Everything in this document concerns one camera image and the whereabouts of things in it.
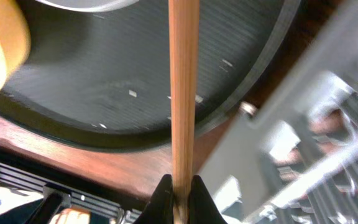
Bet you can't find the round black serving tray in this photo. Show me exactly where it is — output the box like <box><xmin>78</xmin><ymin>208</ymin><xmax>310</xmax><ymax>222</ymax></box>
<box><xmin>0</xmin><ymin>0</ymin><xmax>301</xmax><ymax>152</ymax></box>

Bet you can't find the wooden chopstick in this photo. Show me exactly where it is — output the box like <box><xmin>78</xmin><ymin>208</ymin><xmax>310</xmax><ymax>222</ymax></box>
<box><xmin>168</xmin><ymin>0</ymin><xmax>200</xmax><ymax>224</ymax></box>

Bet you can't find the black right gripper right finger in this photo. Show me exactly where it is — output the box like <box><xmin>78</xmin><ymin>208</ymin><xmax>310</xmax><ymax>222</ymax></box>
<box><xmin>188</xmin><ymin>175</ymin><xmax>227</xmax><ymax>224</ymax></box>

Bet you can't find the grey round plate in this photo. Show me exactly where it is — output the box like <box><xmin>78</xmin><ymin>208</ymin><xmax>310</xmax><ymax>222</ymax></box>
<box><xmin>36</xmin><ymin>0</ymin><xmax>139</xmax><ymax>12</ymax></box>

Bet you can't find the grey dishwasher rack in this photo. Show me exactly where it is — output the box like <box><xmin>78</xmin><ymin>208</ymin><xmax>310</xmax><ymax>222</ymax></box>
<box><xmin>200</xmin><ymin>1</ymin><xmax>358</xmax><ymax>223</ymax></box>

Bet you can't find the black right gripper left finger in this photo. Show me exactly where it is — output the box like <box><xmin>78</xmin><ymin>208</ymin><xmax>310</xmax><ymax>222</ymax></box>
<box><xmin>133</xmin><ymin>174</ymin><xmax>173</xmax><ymax>224</ymax></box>

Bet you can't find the black aluminium table frame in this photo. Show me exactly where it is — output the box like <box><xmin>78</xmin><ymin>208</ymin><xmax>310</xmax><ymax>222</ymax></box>
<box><xmin>0</xmin><ymin>161</ymin><xmax>145</xmax><ymax>223</ymax></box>

